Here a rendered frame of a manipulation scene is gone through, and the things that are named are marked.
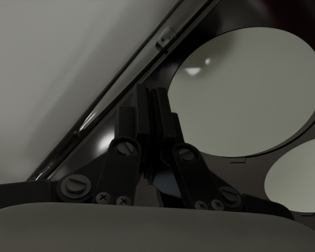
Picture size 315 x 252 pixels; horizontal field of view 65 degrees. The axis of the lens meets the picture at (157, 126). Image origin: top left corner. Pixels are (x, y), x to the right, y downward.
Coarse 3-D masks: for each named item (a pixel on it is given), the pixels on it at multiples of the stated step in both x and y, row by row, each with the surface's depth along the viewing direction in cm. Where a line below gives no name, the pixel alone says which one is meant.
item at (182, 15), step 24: (192, 0) 13; (168, 24) 14; (144, 48) 15; (120, 72) 16; (144, 72) 16; (96, 96) 17; (120, 96) 17; (96, 120) 18; (72, 144) 20; (48, 168) 21
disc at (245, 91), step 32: (256, 32) 14; (288, 32) 14; (192, 64) 15; (224, 64) 15; (256, 64) 15; (288, 64) 15; (192, 96) 17; (224, 96) 16; (256, 96) 16; (288, 96) 16; (192, 128) 18; (224, 128) 18; (256, 128) 18; (288, 128) 18
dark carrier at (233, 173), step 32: (224, 0) 13; (256, 0) 13; (288, 0) 13; (192, 32) 14; (224, 32) 14; (160, 64) 15; (128, 96) 17; (96, 128) 19; (224, 160) 20; (256, 160) 20; (256, 192) 22
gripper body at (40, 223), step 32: (0, 224) 5; (32, 224) 6; (64, 224) 6; (96, 224) 6; (128, 224) 6; (160, 224) 6; (192, 224) 6; (224, 224) 7; (256, 224) 7; (288, 224) 7
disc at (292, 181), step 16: (304, 144) 19; (288, 160) 20; (304, 160) 20; (272, 176) 21; (288, 176) 21; (304, 176) 21; (272, 192) 22; (288, 192) 22; (304, 192) 22; (288, 208) 24; (304, 208) 24
